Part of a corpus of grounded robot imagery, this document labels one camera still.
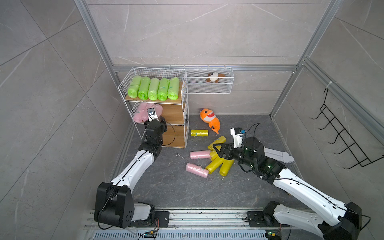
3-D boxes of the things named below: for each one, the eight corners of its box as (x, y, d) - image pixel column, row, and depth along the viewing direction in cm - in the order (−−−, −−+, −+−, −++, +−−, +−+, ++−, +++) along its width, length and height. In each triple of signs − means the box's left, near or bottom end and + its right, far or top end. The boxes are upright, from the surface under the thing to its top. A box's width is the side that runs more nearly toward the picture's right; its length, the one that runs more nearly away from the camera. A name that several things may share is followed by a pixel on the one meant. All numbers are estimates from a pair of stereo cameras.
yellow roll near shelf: (190, 136, 108) (190, 134, 105) (190, 132, 110) (190, 129, 108) (208, 136, 108) (208, 134, 105) (207, 132, 110) (208, 129, 108)
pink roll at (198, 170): (185, 170, 92) (184, 168, 89) (188, 164, 94) (187, 161, 91) (206, 179, 88) (207, 176, 85) (209, 172, 91) (209, 169, 88)
